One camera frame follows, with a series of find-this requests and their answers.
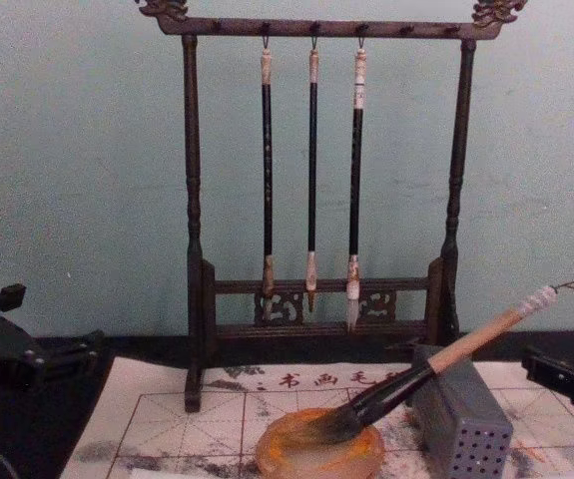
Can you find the white gridded felt mat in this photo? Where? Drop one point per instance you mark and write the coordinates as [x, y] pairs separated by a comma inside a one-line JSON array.
[[176, 424]]

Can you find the hanging brush with white tip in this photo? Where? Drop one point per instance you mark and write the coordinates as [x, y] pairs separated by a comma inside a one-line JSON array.
[[356, 174]]

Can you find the thin hanging brush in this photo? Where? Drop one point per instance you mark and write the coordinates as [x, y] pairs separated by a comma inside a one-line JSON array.
[[312, 174]]

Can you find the dark wooden brush rack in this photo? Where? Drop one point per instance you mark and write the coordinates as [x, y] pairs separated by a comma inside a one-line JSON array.
[[192, 199]]

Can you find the hanging brush with brown tip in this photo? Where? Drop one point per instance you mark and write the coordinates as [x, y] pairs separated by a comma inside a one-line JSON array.
[[267, 174]]

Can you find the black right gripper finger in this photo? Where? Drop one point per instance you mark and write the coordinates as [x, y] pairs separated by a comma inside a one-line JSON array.
[[551, 366]]

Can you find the grey perforated metal block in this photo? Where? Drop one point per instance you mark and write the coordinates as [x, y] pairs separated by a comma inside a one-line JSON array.
[[466, 404]]

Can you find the amber glass dish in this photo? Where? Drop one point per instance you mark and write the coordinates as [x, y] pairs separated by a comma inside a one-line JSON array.
[[286, 449]]

